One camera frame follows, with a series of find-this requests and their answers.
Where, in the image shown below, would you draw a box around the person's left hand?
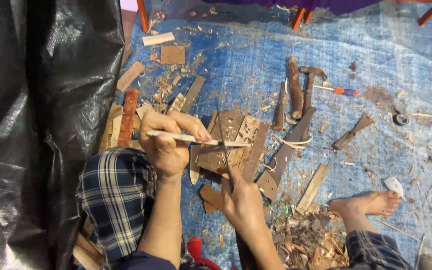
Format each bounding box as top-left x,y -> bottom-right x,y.
137,110 -> 213,181

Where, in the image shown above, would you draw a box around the small white object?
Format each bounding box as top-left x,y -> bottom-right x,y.
383,176 -> 404,197

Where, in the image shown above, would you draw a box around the pale wood planks bundle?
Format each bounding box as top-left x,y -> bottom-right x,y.
72,225 -> 105,270

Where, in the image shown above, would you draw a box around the reddish-brown wood strip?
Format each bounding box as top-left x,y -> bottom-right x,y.
117,88 -> 139,147

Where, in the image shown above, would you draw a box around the square brown wood piece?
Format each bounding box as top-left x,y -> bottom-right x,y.
160,45 -> 186,65

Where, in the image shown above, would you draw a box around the person's right foot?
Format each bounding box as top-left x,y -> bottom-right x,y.
328,190 -> 403,234

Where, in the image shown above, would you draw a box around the small brown wood offcuts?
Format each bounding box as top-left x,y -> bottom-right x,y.
199,183 -> 225,215

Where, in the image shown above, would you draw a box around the pale blade-shaped wood piece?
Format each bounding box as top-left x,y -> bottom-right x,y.
189,144 -> 202,186

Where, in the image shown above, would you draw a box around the black tape roll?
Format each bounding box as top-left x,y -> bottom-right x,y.
392,112 -> 410,127

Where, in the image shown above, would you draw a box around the purple cloth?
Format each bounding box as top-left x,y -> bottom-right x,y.
201,0 -> 383,16

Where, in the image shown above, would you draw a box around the red plastic object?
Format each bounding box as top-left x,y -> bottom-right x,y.
186,236 -> 223,270

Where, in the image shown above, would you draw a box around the grey wood strip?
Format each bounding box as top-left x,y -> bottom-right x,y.
180,75 -> 206,114

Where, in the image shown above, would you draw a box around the thin-bladed carving knife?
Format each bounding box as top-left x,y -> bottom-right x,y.
215,98 -> 236,188

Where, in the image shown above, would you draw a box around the wedge-shaped wood chisel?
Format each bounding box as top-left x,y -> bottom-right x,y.
333,113 -> 375,151

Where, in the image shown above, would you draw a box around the stack of pale wood slats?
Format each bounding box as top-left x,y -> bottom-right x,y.
99,101 -> 155,151

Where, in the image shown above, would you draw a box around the brown wooden work board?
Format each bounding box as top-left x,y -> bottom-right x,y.
195,109 -> 271,183

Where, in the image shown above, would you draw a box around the long dark machete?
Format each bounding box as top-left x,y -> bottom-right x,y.
255,106 -> 317,204

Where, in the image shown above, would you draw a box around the heap of wood shavings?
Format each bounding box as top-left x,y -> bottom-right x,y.
271,202 -> 350,270

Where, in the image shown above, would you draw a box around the orange and blue screwdriver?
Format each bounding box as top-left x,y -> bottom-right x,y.
312,85 -> 358,97

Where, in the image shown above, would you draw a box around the rusty hammer with wooden handle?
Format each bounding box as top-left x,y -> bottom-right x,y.
299,66 -> 328,118

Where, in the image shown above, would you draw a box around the black plastic sheet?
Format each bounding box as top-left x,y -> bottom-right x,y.
0,0 -> 126,270

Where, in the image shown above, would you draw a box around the pale thin wooden stick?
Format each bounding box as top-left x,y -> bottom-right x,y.
146,130 -> 253,148

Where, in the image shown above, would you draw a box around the light brown wood plank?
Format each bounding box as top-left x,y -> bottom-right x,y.
116,61 -> 146,93

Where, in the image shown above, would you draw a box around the thick brown wood branch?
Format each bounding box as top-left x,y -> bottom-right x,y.
287,55 -> 305,120

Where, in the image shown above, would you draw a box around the pale wooden block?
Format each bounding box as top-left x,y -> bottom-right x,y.
142,32 -> 176,47

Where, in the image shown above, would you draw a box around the orange wooden furniture legs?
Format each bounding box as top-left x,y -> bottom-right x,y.
136,0 -> 432,33

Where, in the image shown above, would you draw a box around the pale flat wood slat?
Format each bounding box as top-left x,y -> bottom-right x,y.
295,163 -> 331,216

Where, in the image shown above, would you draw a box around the blue woven tarp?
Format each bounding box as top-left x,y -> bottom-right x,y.
115,0 -> 432,270

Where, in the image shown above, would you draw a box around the person's right hand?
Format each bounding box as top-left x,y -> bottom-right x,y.
217,166 -> 268,234

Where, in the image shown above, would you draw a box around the dark narrow wood piece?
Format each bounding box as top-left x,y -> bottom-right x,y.
272,81 -> 287,131

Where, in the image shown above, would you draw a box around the person's plaid trousers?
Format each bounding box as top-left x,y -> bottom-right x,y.
76,146 -> 415,270

